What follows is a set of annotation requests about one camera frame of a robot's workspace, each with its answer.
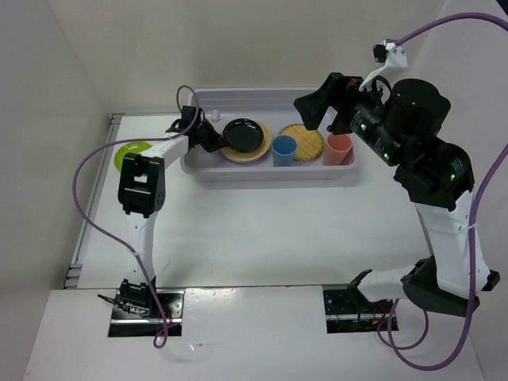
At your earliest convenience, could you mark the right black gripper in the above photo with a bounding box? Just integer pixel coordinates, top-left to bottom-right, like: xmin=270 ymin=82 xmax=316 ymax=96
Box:
xmin=292 ymin=71 xmax=404 ymax=166

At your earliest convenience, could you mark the cream yellow plastic plate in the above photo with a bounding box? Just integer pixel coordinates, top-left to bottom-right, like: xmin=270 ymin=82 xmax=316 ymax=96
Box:
xmin=221 ymin=120 xmax=272 ymax=160

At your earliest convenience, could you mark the black glossy plate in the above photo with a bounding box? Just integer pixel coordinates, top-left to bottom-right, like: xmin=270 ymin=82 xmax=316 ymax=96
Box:
xmin=222 ymin=118 xmax=264 ymax=153

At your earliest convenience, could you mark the woven bamboo plate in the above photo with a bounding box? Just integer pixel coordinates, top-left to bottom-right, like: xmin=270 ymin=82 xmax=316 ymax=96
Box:
xmin=279 ymin=124 xmax=325 ymax=161

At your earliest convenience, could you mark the blue plastic cup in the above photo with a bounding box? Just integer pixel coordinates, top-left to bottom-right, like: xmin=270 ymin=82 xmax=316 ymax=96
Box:
xmin=271 ymin=135 xmax=298 ymax=167

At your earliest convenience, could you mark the salmon pink plastic cup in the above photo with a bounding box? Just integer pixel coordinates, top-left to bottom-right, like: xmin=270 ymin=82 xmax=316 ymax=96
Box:
xmin=323 ymin=134 xmax=352 ymax=166

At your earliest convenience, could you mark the purple plastic plate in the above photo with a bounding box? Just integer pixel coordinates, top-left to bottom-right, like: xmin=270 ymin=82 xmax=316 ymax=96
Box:
xmin=225 ymin=157 xmax=265 ymax=166

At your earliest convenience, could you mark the lime green plate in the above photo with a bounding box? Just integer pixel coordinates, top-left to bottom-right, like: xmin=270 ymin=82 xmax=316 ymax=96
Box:
xmin=114 ymin=140 xmax=152 ymax=172

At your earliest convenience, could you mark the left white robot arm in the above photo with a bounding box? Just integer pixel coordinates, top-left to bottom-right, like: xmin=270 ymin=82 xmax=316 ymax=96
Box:
xmin=116 ymin=106 xmax=222 ymax=318

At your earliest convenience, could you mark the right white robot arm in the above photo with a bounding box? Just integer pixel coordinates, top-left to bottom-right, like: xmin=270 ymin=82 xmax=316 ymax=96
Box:
xmin=294 ymin=73 xmax=500 ymax=317

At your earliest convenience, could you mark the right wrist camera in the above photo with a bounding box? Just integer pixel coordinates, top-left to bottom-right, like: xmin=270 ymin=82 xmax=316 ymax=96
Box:
xmin=360 ymin=40 xmax=408 ymax=91

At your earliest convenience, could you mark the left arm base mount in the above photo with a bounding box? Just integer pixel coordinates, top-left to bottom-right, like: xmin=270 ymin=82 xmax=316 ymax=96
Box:
xmin=98 ymin=289 xmax=185 ymax=338

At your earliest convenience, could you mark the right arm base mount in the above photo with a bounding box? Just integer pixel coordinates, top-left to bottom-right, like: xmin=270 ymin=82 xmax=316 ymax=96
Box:
xmin=322 ymin=284 xmax=393 ymax=334

